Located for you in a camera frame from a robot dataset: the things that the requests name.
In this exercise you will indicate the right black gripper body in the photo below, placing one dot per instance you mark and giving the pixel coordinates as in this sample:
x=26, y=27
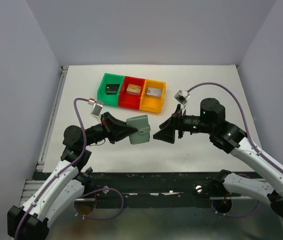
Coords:
x=179, y=122

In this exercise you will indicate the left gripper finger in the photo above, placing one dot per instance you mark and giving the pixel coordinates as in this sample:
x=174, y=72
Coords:
x=121, y=132
x=114, y=123

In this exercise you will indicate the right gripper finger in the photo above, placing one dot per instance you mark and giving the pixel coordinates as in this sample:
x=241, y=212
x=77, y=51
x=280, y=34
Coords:
x=167, y=135
x=171, y=122

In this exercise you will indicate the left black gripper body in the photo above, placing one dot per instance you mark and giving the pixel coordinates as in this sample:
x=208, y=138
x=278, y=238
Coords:
x=107, y=128

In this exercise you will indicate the sage green card holder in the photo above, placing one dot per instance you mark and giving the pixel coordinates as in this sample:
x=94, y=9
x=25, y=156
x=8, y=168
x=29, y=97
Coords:
x=141, y=123

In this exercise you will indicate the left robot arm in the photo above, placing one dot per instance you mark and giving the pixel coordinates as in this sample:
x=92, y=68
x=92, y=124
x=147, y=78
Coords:
x=33, y=219

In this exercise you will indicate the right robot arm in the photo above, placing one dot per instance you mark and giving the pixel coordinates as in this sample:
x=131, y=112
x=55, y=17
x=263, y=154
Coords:
x=231, y=139

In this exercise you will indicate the silver card stack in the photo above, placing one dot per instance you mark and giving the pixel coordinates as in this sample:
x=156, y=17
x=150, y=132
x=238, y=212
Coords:
x=154, y=92

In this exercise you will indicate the black card stack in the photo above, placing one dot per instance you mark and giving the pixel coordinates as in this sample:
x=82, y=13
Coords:
x=112, y=89

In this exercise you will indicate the tan card stack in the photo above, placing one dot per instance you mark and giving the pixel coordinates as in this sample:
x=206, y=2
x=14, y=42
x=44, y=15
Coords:
x=133, y=89

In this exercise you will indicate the red plastic bin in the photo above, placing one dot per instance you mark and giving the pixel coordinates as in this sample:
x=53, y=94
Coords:
x=127, y=100

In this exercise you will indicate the yellow plastic bin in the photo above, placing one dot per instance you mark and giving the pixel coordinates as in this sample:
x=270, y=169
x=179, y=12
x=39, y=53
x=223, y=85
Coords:
x=150, y=103

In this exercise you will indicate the green plastic bin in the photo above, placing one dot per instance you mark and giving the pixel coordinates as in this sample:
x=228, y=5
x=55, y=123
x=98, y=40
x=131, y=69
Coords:
x=108, y=78

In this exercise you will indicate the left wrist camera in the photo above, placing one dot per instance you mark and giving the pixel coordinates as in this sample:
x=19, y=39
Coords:
x=97, y=107

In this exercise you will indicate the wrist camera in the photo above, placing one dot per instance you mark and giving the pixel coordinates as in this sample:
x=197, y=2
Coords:
x=97, y=107
x=182, y=96

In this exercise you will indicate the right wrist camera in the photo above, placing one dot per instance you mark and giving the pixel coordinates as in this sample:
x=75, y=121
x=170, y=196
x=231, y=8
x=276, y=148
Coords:
x=182, y=96

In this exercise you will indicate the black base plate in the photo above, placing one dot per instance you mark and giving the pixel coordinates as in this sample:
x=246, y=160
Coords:
x=154, y=189

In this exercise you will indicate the aluminium frame rail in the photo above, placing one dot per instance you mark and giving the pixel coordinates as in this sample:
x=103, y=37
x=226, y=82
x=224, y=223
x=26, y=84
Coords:
x=61, y=80

